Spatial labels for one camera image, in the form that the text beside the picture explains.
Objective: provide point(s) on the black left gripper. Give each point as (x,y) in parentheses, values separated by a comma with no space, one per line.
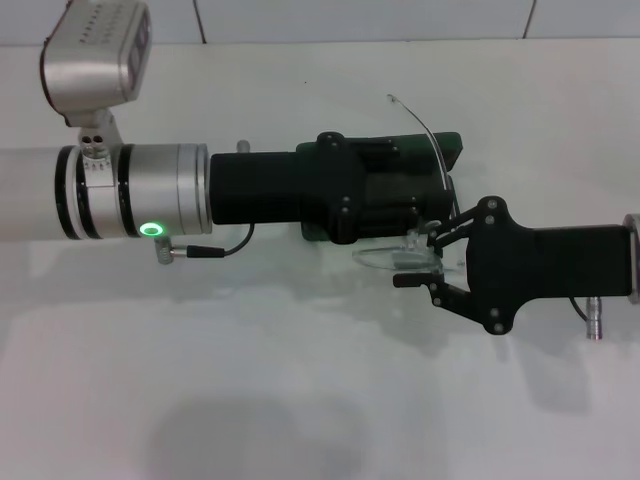
(270,187)

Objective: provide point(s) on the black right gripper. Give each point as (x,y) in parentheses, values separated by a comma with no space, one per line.
(550,260)

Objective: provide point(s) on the clear white glasses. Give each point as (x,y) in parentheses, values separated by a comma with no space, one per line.
(412,258)

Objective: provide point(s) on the green glasses case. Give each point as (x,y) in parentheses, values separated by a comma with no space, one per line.
(445,142)

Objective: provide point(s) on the left gripper silver connector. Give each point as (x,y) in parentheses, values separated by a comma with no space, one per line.
(243,145)

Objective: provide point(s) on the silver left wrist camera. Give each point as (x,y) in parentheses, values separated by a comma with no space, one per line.
(85,70)

